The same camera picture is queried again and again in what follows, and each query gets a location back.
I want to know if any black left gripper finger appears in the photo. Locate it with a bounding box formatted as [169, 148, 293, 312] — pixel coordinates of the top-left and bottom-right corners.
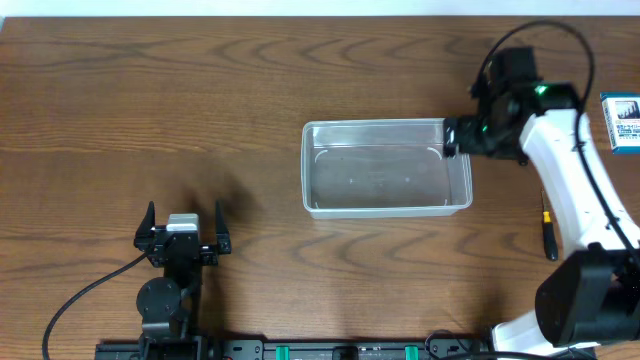
[215, 201, 230, 239]
[135, 201, 155, 238]

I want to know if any clear plastic storage container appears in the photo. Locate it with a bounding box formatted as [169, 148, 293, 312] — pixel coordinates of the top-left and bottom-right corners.
[300, 118, 473, 219]

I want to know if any black yellow screwdriver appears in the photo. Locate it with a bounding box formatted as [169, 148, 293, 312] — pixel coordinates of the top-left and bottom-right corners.
[540, 189, 559, 261]

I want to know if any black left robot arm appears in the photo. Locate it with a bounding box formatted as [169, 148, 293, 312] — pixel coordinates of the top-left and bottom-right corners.
[134, 203, 232, 359]

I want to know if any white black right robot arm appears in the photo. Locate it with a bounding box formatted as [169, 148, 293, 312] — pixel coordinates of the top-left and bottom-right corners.
[443, 47, 639, 357]

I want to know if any blue white cardboard box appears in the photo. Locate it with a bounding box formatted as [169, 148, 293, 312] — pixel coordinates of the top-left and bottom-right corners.
[600, 92, 640, 155]

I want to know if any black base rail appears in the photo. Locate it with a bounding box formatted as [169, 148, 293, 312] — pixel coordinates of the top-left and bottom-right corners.
[94, 335, 596, 360]

